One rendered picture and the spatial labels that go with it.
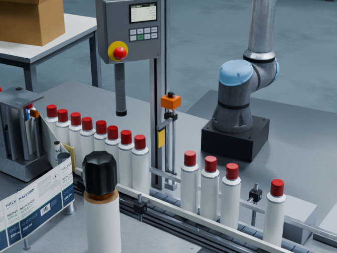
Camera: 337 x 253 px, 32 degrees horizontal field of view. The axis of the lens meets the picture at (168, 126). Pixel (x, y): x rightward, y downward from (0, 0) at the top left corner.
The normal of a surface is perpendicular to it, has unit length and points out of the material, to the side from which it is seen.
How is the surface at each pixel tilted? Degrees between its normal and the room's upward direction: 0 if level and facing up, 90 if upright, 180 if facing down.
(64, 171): 90
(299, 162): 0
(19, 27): 90
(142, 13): 90
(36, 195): 90
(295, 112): 0
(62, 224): 0
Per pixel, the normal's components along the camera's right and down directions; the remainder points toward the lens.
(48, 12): 0.94, 0.16
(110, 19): 0.35, 0.43
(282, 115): 0.00, -0.89
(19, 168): -0.57, 0.37
